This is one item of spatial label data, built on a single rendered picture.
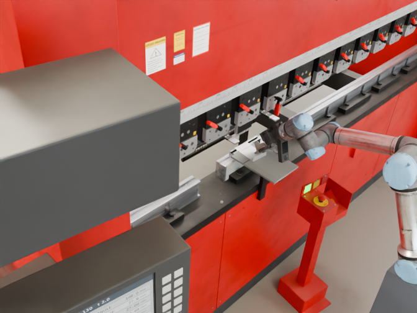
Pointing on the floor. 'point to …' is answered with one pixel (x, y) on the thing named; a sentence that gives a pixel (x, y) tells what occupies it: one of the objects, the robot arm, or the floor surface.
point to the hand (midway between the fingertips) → (261, 151)
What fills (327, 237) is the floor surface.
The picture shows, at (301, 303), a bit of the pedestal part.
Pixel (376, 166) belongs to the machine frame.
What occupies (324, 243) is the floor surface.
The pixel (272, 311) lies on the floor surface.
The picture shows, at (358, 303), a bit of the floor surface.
